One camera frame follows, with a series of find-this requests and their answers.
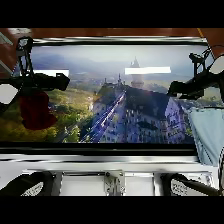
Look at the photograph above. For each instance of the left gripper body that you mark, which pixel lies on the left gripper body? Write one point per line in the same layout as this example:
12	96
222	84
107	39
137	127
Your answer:
57	81

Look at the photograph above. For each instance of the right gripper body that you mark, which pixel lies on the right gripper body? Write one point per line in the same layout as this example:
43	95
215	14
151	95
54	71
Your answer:
178	89

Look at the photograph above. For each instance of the red garment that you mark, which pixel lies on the red garment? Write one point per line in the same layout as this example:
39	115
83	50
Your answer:
35	111

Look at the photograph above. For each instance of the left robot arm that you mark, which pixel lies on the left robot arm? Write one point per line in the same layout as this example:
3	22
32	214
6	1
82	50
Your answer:
6	93

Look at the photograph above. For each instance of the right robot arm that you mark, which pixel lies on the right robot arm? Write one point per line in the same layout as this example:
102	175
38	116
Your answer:
208	79

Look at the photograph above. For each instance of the light blue garment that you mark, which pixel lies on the light blue garment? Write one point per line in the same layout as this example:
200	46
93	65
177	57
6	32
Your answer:
210	133

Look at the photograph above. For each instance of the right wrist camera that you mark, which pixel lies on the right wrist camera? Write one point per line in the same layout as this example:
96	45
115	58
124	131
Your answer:
195	57

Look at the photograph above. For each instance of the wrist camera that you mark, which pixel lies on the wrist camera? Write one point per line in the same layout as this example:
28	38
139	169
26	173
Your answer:
195	57
25	43

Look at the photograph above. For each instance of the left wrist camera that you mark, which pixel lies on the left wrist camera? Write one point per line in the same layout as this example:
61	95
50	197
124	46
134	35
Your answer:
25	43

